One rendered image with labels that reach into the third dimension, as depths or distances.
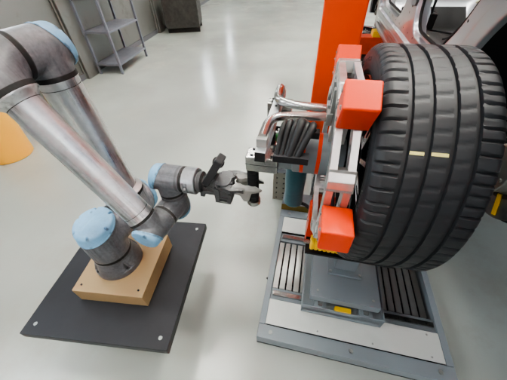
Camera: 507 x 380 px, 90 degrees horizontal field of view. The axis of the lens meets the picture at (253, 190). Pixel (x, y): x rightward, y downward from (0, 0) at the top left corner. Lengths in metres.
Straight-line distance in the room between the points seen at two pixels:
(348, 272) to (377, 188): 0.79
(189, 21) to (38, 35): 6.18
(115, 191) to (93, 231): 0.27
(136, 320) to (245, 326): 0.52
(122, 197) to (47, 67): 0.38
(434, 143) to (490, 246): 1.58
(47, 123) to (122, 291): 0.69
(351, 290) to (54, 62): 1.34
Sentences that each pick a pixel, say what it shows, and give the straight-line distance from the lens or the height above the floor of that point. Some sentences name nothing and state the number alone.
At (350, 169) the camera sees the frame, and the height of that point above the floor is 0.99.
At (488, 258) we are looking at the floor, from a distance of 2.08.
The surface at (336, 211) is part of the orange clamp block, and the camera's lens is 0.66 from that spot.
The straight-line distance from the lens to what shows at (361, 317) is 1.35.
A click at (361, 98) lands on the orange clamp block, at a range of 0.58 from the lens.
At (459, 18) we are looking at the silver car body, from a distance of 3.22.
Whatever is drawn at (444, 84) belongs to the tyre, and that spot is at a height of 1.15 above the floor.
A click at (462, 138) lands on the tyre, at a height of 1.08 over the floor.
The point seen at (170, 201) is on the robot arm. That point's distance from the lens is 0.92.
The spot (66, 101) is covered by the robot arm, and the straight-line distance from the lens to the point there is 0.94.
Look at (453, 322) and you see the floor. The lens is 1.72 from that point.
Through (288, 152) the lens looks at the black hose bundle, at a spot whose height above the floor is 0.99.
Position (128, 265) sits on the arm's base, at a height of 0.42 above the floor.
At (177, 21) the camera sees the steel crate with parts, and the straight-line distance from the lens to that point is 7.04.
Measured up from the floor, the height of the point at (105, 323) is 0.30.
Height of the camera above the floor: 1.36
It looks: 44 degrees down
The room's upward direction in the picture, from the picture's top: 2 degrees counter-clockwise
